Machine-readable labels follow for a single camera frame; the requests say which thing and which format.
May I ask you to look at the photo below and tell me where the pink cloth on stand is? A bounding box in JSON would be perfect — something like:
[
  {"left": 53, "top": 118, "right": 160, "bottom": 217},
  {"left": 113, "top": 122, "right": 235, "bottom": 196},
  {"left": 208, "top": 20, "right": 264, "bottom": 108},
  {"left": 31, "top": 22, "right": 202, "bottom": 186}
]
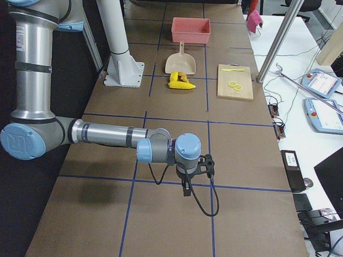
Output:
[{"left": 246, "top": 10, "right": 263, "bottom": 35}]

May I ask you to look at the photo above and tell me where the lemon slice near knife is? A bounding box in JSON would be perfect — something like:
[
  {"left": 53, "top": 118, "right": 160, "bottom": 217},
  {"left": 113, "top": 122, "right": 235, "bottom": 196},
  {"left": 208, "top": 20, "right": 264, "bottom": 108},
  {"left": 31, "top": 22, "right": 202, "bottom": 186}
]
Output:
[{"left": 228, "top": 81, "right": 236, "bottom": 87}]

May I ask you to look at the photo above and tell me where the lower orange black connector block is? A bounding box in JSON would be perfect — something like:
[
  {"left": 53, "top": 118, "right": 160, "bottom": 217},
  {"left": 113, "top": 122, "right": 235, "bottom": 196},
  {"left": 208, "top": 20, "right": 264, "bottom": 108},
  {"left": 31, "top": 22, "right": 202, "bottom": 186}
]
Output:
[{"left": 272, "top": 117, "right": 286, "bottom": 140}]

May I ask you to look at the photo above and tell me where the orange black connector block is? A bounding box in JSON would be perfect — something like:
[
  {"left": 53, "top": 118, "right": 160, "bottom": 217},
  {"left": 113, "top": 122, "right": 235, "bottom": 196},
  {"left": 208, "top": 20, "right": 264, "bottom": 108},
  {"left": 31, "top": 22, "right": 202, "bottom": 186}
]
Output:
[
  {"left": 272, "top": 117, "right": 286, "bottom": 140},
  {"left": 268, "top": 103, "right": 279, "bottom": 118}
]

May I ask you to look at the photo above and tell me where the upper teach pendant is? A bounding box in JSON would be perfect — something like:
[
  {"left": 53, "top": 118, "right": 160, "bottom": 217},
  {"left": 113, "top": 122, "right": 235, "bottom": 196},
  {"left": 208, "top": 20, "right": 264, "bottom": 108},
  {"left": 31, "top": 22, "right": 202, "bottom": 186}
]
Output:
[{"left": 301, "top": 68, "right": 342, "bottom": 99}]

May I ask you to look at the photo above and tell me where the aluminium frame post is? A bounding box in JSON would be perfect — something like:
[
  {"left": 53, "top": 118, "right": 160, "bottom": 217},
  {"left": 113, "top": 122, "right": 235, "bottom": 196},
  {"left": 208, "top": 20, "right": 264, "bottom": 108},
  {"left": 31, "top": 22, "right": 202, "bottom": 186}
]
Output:
[{"left": 256, "top": 0, "right": 304, "bottom": 84}]

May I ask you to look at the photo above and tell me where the yellow plastic toy knife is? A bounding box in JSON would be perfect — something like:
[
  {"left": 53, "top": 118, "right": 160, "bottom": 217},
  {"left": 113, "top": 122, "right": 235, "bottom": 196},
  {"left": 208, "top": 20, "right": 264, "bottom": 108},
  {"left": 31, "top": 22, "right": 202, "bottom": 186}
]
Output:
[{"left": 220, "top": 68, "right": 245, "bottom": 72}]

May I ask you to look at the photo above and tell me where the upper orange black connector block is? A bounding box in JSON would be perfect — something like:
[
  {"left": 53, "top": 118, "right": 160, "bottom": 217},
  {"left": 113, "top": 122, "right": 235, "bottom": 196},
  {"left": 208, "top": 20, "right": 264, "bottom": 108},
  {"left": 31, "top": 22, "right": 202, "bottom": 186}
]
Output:
[{"left": 268, "top": 103, "right": 279, "bottom": 118}]

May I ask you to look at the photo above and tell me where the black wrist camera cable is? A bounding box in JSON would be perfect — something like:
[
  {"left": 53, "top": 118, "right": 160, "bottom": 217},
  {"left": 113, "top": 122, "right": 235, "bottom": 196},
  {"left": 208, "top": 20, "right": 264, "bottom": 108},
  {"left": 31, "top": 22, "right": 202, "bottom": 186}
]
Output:
[{"left": 148, "top": 160, "right": 219, "bottom": 217}]

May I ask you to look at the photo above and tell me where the beige plastic dustpan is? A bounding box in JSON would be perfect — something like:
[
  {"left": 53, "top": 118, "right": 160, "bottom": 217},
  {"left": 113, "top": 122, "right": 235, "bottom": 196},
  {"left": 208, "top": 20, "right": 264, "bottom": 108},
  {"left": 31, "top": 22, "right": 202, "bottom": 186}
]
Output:
[{"left": 165, "top": 41, "right": 196, "bottom": 75}]

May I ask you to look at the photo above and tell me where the black monitor corner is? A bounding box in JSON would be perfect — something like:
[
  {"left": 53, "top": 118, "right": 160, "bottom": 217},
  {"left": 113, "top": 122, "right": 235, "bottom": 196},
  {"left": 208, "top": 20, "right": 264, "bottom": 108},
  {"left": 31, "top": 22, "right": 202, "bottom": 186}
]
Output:
[{"left": 314, "top": 152, "right": 342, "bottom": 218}]

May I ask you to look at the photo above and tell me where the black box with label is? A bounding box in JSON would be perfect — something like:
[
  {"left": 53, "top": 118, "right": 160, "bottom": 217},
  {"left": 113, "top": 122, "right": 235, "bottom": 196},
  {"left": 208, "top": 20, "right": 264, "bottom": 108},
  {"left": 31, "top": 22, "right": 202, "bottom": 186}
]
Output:
[{"left": 280, "top": 150, "right": 306, "bottom": 193}]

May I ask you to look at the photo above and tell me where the wooden cutting board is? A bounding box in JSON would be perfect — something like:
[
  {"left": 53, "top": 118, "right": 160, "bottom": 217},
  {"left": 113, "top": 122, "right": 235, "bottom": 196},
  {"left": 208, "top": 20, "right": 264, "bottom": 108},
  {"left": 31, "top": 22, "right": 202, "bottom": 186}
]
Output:
[{"left": 217, "top": 64, "right": 254, "bottom": 101}]

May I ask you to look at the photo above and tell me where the metal grabber tool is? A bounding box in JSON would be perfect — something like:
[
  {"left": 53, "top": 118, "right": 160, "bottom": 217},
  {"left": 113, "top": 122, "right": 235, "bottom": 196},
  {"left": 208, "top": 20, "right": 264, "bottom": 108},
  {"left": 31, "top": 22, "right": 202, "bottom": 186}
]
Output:
[{"left": 275, "top": 63, "right": 343, "bottom": 115}]

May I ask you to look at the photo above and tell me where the tan toy ginger root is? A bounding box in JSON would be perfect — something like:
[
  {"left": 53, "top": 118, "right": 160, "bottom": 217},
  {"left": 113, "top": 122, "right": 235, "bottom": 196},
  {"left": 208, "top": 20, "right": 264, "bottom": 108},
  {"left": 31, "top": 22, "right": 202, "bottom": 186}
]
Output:
[{"left": 178, "top": 72, "right": 189, "bottom": 83}]

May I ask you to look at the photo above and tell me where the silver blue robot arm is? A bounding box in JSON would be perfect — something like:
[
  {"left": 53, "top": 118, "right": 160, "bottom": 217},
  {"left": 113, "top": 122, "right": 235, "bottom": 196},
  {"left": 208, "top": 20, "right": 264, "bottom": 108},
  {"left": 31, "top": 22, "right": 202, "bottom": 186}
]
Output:
[{"left": 1, "top": 1, "right": 214, "bottom": 196}]

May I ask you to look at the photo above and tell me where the yellow toy potato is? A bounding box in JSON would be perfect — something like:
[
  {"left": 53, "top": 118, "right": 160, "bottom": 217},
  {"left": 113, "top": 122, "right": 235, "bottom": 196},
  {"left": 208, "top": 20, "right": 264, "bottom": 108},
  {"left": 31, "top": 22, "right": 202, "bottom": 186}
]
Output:
[{"left": 169, "top": 71, "right": 178, "bottom": 82}]

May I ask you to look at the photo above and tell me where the white pillar with base plate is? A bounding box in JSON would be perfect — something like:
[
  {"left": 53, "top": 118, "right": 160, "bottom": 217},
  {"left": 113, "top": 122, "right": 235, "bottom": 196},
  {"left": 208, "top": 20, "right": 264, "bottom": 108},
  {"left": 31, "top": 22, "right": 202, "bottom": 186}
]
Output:
[{"left": 97, "top": 0, "right": 145, "bottom": 88}]

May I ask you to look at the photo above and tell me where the pink plastic bin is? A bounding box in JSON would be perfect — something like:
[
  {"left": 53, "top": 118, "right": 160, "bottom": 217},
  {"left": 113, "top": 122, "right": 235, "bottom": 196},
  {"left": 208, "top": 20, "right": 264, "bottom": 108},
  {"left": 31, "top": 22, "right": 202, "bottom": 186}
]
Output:
[{"left": 171, "top": 17, "right": 211, "bottom": 44}]

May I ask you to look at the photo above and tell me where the lower teach pendant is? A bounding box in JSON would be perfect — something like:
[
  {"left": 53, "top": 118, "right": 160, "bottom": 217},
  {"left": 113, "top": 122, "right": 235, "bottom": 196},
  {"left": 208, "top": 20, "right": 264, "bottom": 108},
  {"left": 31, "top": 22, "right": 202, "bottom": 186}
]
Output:
[{"left": 304, "top": 97, "right": 342, "bottom": 135}]

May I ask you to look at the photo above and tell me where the yellow toy corn cob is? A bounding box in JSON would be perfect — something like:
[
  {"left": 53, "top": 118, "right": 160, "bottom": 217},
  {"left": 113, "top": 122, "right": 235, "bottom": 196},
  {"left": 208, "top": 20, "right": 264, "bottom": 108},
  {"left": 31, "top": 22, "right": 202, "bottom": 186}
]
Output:
[{"left": 168, "top": 81, "right": 196, "bottom": 90}]

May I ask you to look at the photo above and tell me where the teach pendant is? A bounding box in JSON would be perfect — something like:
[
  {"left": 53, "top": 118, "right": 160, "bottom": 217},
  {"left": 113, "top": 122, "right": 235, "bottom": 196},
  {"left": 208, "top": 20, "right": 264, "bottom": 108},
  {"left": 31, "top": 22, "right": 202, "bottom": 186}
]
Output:
[
  {"left": 304, "top": 97, "right": 342, "bottom": 135},
  {"left": 301, "top": 68, "right": 342, "bottom": 99}
]

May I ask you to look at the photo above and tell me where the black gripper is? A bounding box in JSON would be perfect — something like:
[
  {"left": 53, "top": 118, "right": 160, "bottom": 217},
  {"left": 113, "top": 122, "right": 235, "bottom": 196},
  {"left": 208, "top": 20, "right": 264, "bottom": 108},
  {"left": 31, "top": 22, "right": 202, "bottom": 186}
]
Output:
[{"left": 175, "top": 154, "right": 215, "bottom": 196}]

